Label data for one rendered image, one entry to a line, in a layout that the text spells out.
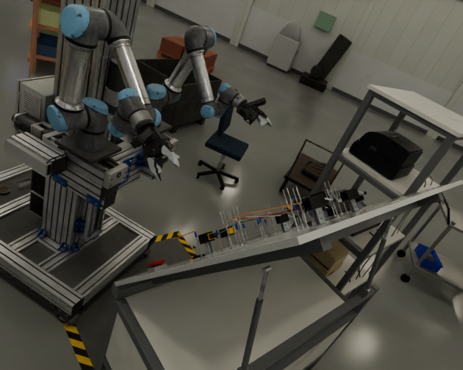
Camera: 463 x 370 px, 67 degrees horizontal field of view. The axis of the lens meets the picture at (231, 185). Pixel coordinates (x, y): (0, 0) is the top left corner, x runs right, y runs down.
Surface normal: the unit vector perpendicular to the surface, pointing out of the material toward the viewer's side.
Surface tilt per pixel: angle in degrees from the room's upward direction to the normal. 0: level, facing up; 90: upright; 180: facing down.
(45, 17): 90
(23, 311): 0
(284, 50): 90
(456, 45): 90
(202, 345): 0
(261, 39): 90
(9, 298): 0
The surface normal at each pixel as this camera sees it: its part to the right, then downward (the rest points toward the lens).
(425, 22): -0.39, 0.37
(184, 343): 0.33, -0.80
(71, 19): -0.51, 0.15
